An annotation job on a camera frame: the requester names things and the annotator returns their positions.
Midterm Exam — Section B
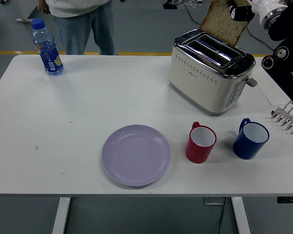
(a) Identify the person's right hand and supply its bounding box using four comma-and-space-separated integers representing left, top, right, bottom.
38, 0, 51, 14

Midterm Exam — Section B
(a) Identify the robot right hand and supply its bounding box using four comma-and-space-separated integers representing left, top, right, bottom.
228, 0, 288, 22

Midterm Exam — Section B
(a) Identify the bread slice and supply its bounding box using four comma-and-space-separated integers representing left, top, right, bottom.
199, 0, 251, 47

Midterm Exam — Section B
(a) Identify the lilac round plate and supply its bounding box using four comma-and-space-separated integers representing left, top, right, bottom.
102, 124, 172, 187

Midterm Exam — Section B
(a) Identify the person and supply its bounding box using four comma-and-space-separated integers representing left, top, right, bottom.
38, 0, 118, 56

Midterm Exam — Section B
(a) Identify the clear bottle with blue cap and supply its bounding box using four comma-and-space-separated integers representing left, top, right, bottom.
30, 18, 65, 77

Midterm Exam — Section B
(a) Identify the yellow floor tape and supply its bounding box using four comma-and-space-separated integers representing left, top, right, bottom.
0, 50, 267, 59

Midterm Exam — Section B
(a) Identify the black power strip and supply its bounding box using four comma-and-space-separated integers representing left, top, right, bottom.
163, 0, 178, 10

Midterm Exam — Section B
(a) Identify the cream and chrome toaster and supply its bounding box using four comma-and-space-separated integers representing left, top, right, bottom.
167, 28, 258, 117

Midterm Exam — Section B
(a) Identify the metal toast rack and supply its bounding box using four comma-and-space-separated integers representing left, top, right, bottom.
270, 101, 293, 135

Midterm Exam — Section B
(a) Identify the blue mug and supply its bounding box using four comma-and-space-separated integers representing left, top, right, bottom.
232, 118, 270, 160

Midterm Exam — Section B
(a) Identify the red mug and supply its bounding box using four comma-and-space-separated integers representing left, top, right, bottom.
185, 121, 217, 164

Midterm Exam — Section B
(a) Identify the white table leg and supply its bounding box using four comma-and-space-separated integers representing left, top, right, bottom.
230, 196, 251, 234
51, 196, 71, 234

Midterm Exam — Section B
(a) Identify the white desk frame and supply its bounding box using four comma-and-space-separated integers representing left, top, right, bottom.
16, 0, 46, 24

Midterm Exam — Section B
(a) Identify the clear under-table bracket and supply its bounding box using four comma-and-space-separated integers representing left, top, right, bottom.
204, 196, 226, 205

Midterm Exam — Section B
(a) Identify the black under-table cable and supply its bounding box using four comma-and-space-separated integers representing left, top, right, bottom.
218, 197, 227, 234

